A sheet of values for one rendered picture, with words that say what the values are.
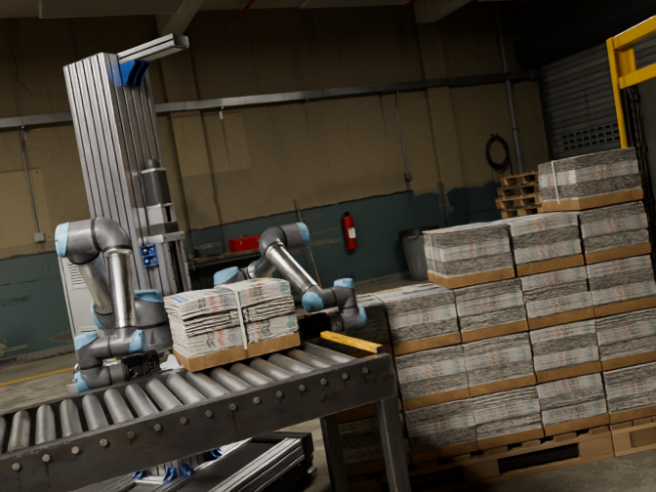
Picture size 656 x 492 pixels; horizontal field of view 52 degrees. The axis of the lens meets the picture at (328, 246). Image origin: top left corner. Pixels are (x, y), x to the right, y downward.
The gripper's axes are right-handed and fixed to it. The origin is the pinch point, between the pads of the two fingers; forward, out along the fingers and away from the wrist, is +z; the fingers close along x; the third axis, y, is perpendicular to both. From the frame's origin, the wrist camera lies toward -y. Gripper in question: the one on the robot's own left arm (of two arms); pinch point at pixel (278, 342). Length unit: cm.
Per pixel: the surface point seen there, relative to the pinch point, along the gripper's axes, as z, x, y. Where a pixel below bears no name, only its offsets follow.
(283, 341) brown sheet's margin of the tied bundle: 5.2, 22.5, 4.3
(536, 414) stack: -104, 6, -54
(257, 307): 12.2, 22.6, 17.0
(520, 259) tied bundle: -107, 8, 11
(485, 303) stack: -91, 2, -4
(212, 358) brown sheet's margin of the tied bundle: 29.6, 22.6, 4.3
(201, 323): 30.9, 22.3, 15.9
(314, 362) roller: 4.0, 45.3, 0.0
